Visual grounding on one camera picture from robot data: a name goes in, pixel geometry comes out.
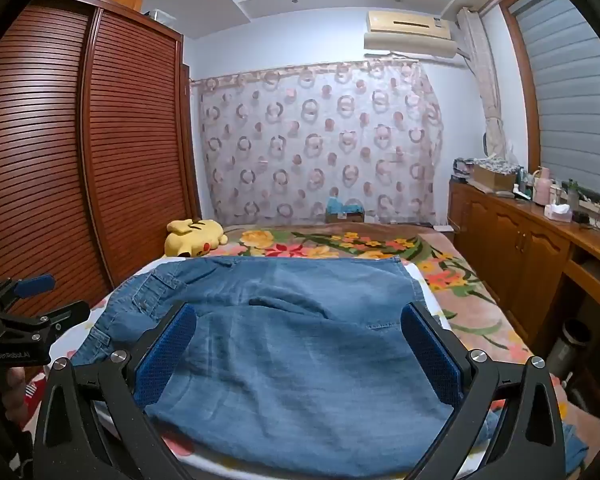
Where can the person's left hand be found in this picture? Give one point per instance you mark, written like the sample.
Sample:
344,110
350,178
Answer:
17,392

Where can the red patterned cloth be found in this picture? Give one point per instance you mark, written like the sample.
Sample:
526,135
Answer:
34,391

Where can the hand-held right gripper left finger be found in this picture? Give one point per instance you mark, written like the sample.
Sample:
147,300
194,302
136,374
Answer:
167,355

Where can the wooden window frame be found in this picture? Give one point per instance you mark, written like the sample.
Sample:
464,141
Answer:
522,70

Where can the floral blanket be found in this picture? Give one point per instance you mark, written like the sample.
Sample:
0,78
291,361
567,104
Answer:
330,242

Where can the grey window blind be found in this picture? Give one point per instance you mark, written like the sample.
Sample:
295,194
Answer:
570,100

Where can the beige air conditioner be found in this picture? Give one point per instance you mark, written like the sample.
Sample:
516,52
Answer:
410,25

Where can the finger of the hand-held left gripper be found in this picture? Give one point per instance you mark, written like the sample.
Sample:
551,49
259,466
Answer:
55,317
35,285

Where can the tied beige curtain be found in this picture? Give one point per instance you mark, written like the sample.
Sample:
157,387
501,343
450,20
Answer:
485,85

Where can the pink tissue box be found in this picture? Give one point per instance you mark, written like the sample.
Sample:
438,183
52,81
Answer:
557,212

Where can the pink thermos jug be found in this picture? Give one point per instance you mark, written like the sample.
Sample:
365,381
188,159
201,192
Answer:
542,187

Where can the wooden slatted wardrobe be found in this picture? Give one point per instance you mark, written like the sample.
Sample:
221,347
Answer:
130,135

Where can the stack of dark boxes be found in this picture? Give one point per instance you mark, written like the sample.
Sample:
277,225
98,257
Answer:
462,170

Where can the clear plastic storage box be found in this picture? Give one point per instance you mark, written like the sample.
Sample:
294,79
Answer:
160,16

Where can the blue denim pants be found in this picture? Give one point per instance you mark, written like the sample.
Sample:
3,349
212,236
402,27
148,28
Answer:
290,360

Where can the cardboard box with blue contents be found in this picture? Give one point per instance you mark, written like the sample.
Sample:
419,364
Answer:
344,210

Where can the grey trash can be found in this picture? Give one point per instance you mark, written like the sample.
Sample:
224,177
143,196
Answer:
570,350

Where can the circle patterned sheer curtain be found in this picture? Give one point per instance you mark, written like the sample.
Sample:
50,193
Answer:
305,150

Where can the yellow plush toy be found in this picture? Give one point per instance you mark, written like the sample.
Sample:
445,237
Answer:
195,240

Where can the cardboard box with patterned cloth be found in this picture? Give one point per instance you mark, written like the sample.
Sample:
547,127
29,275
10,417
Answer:
495,177

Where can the white strawberry print sheet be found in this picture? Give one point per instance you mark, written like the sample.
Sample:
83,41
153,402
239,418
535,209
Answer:
67,345

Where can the wooden sideboard cabinet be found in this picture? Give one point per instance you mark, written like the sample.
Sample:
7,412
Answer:
505,240

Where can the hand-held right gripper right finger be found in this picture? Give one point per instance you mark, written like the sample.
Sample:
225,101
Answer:
430,355

